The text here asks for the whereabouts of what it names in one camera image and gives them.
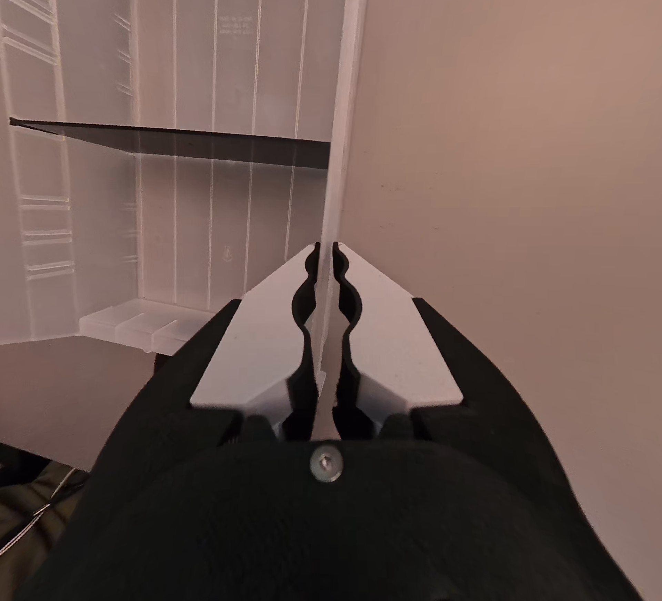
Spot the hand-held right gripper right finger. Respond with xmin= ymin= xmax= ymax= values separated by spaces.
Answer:
xmin=331 ymin=241 xmax=464 ymax=440

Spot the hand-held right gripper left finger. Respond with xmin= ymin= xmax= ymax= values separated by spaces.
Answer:
xmin=189 ymin=242 xmax=321 ymax=440

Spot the clear plastic box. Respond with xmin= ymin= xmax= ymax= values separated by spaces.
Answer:
xmin=0 ymin=0 xmax=374 ymax=440

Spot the dark cloth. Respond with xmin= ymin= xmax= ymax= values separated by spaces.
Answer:
xmin=0 ymin=442 xmax=99 ymax=597

